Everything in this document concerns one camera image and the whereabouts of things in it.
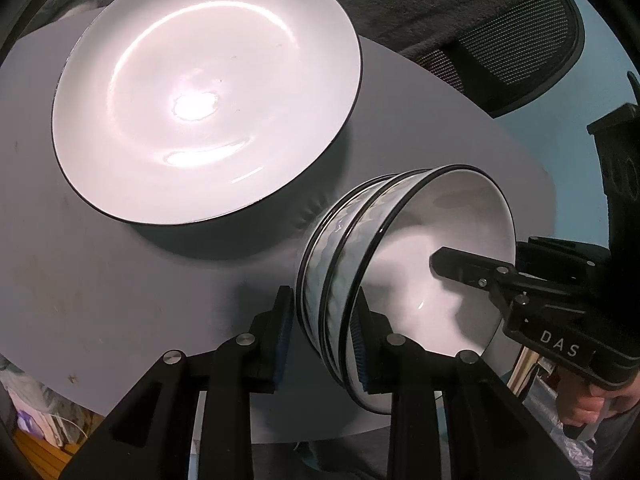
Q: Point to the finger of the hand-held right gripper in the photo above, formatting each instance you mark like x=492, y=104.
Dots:
x=465, y=267
x=565, y=265

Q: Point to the person's right forearm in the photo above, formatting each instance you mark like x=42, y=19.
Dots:
x=620, y=445

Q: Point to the large white plate black rim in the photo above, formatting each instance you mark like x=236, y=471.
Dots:
x=200, y=85

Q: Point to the black mesh office chair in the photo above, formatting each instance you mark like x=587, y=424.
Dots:
x=515, y=60
x=430, y=0

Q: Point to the white bowl black rim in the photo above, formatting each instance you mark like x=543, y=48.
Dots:
x=312, y=280
x=425, y=315

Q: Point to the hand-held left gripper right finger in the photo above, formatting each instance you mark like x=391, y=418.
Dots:
x=358, y=350

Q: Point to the white plastic bags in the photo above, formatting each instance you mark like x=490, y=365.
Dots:
x=40, y=405

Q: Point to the person's right hand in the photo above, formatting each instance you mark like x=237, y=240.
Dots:
x=582, y=405

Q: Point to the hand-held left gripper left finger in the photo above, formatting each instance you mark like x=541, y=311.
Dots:
x=285, y=340

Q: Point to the clear plastic bag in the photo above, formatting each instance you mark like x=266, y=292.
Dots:
x=555, y=450

